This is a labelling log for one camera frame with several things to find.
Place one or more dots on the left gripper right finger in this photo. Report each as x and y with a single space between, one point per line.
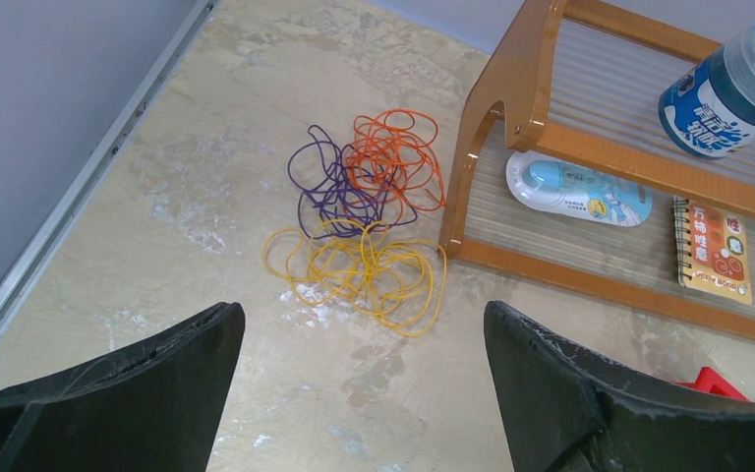
565 407

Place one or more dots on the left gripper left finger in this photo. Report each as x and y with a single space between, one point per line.
154 405

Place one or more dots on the red plastic bin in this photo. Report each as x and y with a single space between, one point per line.
710 381

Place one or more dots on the orange spiral notebook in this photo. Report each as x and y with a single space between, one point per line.
712 250

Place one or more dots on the blue correction tape package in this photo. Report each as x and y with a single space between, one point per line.
549 184

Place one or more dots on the wooden three-tier shelf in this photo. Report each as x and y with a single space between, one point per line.
579 81

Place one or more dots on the blue white jar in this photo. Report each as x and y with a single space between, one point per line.
710 111

